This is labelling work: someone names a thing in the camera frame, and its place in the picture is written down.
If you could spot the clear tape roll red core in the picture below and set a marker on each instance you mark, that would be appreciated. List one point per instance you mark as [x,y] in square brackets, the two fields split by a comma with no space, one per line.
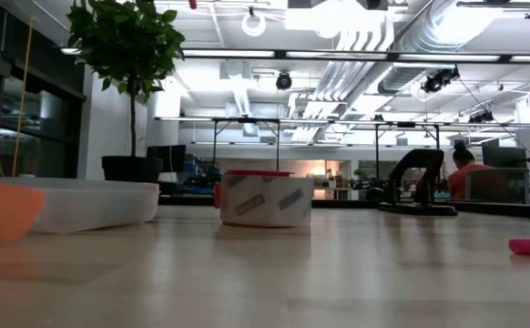
[265,200]

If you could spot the black computer monitor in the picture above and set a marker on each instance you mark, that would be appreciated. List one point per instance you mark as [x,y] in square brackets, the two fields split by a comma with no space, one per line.
[506,157]
[167,158]

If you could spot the potted green tree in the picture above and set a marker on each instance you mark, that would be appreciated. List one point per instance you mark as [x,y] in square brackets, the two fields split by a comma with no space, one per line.
[128,45]

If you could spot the black ceiling spotlight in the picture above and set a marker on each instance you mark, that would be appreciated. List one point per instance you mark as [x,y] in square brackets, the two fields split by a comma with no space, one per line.
[438,79]
[481,117]

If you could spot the person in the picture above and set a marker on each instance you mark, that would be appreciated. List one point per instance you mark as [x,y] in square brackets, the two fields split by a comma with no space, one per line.
[463,180]

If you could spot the orange plastic box lid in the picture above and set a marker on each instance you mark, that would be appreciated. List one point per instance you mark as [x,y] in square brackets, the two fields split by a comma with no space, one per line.
[1,214]

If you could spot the black ceiling light track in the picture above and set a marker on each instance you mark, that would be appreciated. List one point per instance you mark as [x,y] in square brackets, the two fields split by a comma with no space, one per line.
[497,4]

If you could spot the black workbench frame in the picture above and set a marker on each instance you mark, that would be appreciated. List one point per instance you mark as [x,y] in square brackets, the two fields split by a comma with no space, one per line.
[247,120]

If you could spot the black ceiling camera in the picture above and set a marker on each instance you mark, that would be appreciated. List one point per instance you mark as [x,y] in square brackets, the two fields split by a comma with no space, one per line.
[284,81]

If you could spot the black overhead light rail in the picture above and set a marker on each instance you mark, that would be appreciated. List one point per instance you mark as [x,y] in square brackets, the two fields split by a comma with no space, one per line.
[383,56]

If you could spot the silver ventilation duct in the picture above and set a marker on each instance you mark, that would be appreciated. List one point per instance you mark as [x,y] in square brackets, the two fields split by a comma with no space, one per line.
[424,32]

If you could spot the black aluminium table frame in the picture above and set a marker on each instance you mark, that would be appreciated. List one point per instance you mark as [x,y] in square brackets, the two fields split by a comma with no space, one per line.
[497,208]

